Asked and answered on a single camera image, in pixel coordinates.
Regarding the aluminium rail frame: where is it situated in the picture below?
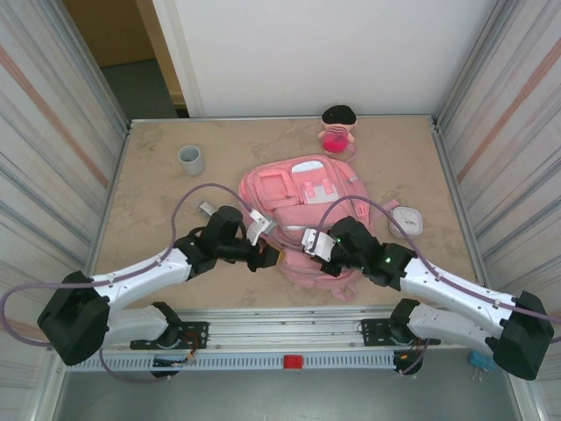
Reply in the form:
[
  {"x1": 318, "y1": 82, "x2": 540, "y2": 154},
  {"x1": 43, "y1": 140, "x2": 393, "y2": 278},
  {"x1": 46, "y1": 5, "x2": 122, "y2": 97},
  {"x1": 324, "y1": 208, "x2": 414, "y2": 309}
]
[{"x1": 43, "y1": 306, "x2": 525, "y2": 352}]

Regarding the pink school backpack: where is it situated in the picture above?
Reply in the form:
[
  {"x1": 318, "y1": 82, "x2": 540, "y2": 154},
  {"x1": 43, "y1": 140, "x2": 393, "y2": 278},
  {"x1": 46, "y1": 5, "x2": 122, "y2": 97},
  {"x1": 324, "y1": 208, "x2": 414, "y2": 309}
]
[{"x1": 238, "y1": 144, "x2": 399, "y2": 302}]

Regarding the brown wooden door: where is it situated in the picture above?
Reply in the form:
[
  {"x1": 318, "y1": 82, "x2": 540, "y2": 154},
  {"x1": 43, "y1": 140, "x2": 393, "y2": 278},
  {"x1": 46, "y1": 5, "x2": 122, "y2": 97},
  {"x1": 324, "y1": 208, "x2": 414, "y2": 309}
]
[{"x1": 63, "y1": 0, "x2": 188, "y2": 109}]

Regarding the grey slotted cable duct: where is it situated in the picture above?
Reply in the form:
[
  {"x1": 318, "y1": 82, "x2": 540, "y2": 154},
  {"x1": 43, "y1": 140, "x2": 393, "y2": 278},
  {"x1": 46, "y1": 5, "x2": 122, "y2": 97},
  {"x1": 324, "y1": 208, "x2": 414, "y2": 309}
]
[{"x1": 65, "y1": 353, "x2": 402, "y2": 373}]

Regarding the plush doll pink striped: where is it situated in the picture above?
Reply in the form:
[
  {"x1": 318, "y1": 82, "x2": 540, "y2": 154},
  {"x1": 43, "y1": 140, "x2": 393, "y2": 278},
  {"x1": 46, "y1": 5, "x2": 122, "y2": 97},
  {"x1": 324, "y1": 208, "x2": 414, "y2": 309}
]
[{"x1": 317, "y1": 103, "x2": 359, "y2": 153}]

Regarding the grey plastic cup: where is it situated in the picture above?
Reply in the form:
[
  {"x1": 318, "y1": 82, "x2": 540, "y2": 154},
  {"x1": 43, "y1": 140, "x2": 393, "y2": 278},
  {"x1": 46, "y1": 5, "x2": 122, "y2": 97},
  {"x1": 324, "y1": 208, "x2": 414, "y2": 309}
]
[{"x1": 177, "y1": 145, "x2": 206, "y2": 177}]

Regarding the striped translucent side panel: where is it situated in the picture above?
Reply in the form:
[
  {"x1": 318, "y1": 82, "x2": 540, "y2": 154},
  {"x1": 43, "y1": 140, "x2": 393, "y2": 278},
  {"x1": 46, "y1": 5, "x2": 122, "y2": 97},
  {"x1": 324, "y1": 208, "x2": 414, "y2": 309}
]
[
  {"x1": 431, "y1": 0, "x2": 561, "y2": 421},
  {"x1": 0, "y1": 0, "x2": 132, "y2": 396}
]

